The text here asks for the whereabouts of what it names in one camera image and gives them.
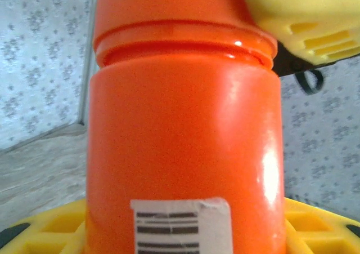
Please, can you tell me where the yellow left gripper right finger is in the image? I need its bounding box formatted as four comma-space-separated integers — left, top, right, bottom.
282, 196, 360, 254

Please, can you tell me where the orange pill bottle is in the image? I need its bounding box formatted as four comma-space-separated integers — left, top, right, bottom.
85, 55, 287, 254

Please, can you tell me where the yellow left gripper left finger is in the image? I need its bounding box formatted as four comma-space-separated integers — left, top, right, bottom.
0, 198, 88, 254

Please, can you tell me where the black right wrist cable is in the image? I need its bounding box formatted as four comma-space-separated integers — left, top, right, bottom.
294, 67, 325, 96

